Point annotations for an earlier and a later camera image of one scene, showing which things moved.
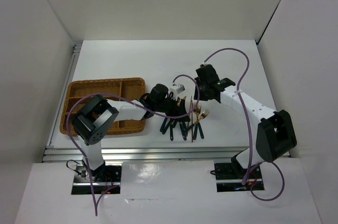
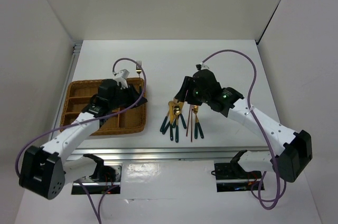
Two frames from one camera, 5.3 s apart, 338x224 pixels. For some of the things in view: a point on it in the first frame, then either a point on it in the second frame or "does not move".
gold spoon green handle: [183, 130] → [177, 110]
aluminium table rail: [150, 153] does not move
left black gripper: [175, 111] → [133, 95]
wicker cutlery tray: [130, 88] does not move
